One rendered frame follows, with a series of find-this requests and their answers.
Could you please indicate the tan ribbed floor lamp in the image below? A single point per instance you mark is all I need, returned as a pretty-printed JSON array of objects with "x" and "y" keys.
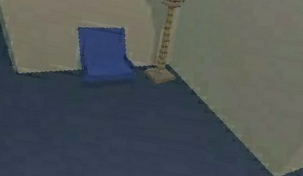
[{"x": 166, "y": 37}]

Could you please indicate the blue floor chair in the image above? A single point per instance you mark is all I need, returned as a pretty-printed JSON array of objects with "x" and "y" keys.
[{"x": 105, "y": 58}]

